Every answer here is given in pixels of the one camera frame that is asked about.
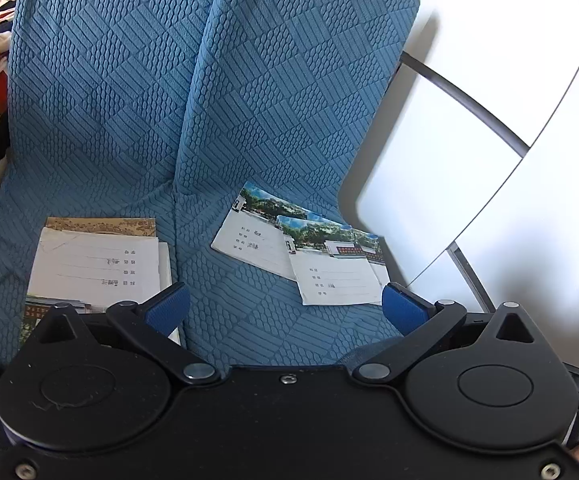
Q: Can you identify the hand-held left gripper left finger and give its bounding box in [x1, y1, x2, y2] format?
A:
[33, 282, 221, 387]

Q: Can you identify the tan gold cover book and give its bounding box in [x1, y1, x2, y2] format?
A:
[43, 216, 157, 238]

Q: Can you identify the white furniture panel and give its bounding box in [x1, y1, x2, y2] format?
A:
[339, 0, 579, 371]

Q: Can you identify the blue textured sofa cover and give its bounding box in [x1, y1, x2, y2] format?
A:
[0, 0, 421, 366]

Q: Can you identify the photo cover notebook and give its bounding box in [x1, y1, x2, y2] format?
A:
[350, 226, 391, 288]
[276, 214, 386, 307]
[210, 181, 313, 281]
[22, 226, 162, 333]

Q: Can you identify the dark metal tube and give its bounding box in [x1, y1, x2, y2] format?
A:
[400, 51, 530, 158]
[447, 242, 495, 313]

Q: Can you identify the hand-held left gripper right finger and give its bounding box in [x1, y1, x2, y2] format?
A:
[349, 282, 545, 386]

